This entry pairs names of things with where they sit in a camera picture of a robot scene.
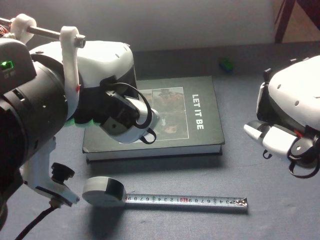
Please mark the green and blue toy block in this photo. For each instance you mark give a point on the green and blue toy block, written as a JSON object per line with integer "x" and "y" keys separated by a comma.
{"x": 226, "y": 65}

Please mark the grey table cloth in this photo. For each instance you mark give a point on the grey table cloth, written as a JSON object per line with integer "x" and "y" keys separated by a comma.
{"x": 175, "y": 225}

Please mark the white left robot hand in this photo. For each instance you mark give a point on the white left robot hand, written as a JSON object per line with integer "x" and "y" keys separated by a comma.
{"x": 105, "y": 62}

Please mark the white and black tape measure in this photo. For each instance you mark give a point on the white and black tape measure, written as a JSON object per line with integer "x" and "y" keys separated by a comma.
{"x": 100, "y": 192}

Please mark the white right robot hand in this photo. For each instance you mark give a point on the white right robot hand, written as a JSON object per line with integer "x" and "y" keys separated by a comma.
{"x": 295, "y": 95}

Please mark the dark wooden chair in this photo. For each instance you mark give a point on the dark wooden chair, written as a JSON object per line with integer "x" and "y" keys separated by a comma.
{"x": 282, "y": 22}

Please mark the black hardcover book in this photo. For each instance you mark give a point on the black hardcover book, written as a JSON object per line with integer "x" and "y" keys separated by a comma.
{"x": 200, "y": 140}

